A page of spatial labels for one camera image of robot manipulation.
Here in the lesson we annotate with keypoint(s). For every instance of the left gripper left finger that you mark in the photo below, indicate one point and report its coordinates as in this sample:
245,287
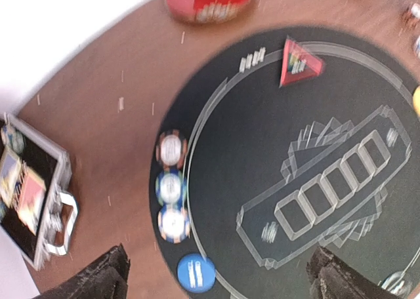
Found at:
105,277

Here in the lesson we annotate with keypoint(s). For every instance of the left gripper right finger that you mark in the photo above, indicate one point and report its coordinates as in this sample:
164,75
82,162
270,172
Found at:
332,278

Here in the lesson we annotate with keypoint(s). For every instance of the blue round blind button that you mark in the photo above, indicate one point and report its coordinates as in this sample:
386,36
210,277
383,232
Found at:
196,273

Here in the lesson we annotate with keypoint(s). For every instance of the green chip stack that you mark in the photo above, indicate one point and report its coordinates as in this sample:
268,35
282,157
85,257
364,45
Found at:
170,188

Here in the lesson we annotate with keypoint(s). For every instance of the orange round blind button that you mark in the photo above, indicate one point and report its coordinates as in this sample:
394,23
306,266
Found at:
416,101

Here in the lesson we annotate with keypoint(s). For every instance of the red black triangle dealer marker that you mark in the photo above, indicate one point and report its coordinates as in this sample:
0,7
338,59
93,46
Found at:
298,63

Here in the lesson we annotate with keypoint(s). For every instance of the white blue chip stack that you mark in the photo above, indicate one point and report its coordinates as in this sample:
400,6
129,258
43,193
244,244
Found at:
416,47

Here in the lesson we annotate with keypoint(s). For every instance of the clear round dealer puck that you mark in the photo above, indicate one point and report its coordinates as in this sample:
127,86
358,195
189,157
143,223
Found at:
398,283

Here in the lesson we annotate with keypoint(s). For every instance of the aluminium poker case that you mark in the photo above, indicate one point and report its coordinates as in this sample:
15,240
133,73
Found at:
37,211

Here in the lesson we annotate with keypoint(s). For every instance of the round black poker mat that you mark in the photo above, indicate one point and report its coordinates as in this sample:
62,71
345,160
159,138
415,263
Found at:
275,172

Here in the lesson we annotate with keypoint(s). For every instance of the red plate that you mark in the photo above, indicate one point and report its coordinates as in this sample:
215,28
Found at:
206,11

